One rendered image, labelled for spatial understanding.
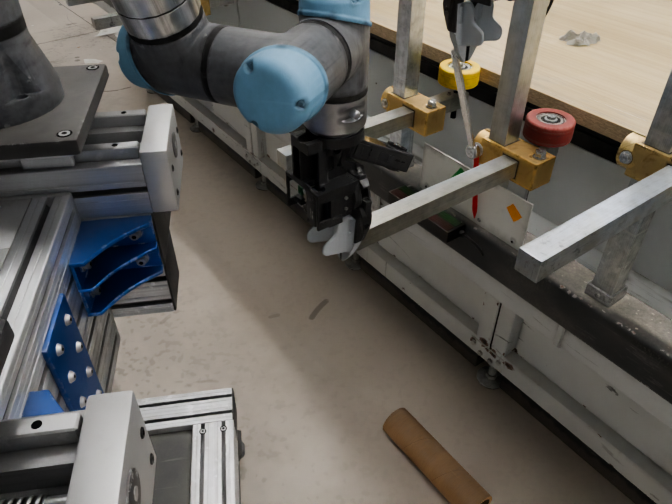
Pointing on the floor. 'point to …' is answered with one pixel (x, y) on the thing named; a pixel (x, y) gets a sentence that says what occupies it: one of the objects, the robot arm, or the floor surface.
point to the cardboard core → (434, 460)
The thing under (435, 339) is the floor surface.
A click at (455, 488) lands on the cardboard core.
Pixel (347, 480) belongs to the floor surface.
